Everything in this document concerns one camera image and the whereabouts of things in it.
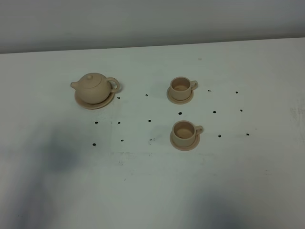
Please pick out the brown clay teapot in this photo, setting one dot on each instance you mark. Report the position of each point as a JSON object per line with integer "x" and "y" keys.
{"x": 94, "y": 88}

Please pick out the near brown teacup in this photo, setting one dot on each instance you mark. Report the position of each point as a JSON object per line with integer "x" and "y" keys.
{"x": 185, "y": 132}

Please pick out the teacup saucer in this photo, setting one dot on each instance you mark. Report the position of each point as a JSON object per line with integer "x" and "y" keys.
{"x": 171, "y": 99}
{"x": 185, "y": 148}

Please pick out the far brown teacup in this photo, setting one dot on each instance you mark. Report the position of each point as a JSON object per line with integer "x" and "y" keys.
{"x": 181, "y": 88}

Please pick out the teapot saucer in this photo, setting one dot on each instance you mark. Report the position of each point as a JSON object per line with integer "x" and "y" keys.
{"x": 88, "y": 106}

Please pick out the brown teacup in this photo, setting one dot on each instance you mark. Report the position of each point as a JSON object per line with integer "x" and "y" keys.
{"x": 181, "y": 88}
{"x": 185, "y": 132}

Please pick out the near teacup saucer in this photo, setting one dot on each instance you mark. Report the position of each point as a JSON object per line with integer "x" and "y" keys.
{"x": 185, "y": 148}

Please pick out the far teacup saucer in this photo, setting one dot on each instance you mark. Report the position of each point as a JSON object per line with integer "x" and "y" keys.
{"x": 171, "y": 99}

